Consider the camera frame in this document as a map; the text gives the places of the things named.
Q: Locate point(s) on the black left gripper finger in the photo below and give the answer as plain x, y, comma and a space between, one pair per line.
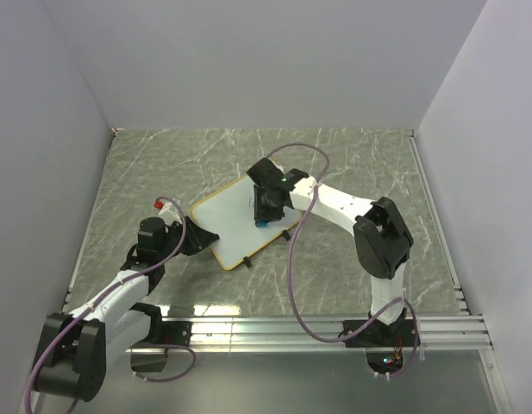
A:
195, 244
195, 229

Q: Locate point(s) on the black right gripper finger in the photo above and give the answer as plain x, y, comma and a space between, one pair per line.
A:
290, 216
264, 220

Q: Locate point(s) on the aluminium front rail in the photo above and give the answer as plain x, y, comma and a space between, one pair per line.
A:
284, 334

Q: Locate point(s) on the aluminium rail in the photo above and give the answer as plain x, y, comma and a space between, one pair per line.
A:
284, 334
458, 290

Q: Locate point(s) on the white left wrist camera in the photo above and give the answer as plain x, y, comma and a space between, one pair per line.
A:
167, 211

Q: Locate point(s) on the aluminium right side rail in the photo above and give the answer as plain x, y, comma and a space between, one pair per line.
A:
458, 290

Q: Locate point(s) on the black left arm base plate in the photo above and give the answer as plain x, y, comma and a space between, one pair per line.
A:
175, 332

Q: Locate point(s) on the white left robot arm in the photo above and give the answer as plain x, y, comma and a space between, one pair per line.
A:
76, 348

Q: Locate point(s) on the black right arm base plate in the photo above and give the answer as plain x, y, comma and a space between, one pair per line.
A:
378, 335

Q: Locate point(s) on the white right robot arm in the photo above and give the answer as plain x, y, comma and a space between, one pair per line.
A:
381, 237

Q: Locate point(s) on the yellow framed whiteboard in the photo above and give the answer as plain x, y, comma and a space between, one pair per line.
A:
228, 212

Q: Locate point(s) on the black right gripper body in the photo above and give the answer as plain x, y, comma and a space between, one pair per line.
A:
262, 204

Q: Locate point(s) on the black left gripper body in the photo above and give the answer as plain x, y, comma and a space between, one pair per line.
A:
174, 238

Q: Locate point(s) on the blue whiteboard eraser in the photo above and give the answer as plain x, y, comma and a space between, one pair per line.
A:
261, 223

